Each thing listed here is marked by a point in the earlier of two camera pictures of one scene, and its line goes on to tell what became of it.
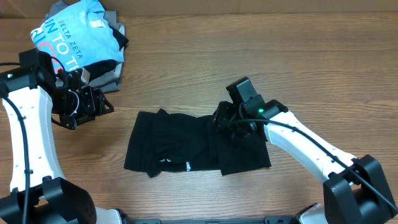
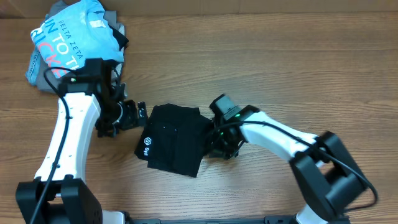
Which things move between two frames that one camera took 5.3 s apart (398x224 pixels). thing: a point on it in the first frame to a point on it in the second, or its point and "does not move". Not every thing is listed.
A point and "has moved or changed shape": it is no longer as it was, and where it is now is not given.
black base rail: (274, 219) does not move
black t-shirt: (161, 142) has moved or changed shape
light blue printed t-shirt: (78, 35) does not move
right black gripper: (222, 119) to (216, 150)
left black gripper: (95, 106) to (132, 119)
